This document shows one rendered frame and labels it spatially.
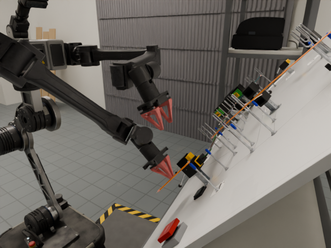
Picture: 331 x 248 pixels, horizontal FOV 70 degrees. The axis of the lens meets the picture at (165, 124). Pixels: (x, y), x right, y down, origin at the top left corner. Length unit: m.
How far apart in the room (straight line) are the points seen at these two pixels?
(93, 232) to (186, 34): 2.72
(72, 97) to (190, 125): 3.10
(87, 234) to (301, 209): 1.36
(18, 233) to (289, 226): 1.73
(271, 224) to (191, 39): 2.80
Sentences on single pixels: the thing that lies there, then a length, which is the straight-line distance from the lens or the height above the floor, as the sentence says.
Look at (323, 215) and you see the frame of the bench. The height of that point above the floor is 0.80.
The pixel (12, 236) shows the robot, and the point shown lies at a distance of 2.11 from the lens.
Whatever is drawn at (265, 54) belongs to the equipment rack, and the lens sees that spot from 1.58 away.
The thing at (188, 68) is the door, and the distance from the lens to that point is 3.56.
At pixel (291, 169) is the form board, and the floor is 1.36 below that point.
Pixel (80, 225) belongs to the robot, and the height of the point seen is 0.24.
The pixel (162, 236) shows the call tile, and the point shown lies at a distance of 0.61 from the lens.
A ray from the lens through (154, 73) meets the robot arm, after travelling 0.78.
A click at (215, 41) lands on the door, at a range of 3.37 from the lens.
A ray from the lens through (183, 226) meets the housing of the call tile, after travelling 0.62.
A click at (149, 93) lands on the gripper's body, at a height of 1.39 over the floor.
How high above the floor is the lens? 1.55
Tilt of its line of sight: 21 degrees down
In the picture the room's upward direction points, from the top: straight up
